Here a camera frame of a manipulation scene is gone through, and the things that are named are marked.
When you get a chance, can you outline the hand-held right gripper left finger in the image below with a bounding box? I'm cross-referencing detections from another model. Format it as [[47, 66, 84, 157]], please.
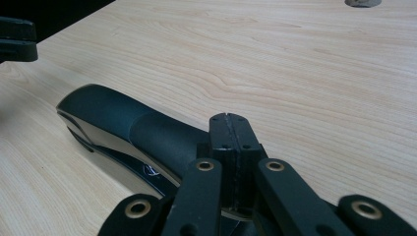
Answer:
[[196, 112, 238, 211]]

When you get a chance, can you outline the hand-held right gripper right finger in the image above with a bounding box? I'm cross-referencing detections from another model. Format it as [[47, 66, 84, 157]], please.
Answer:
[[232, 112, 268, 211]]

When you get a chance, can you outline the grey table cable grommet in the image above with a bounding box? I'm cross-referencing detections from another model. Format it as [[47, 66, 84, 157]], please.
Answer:
[[343, 0, 384, 9]]

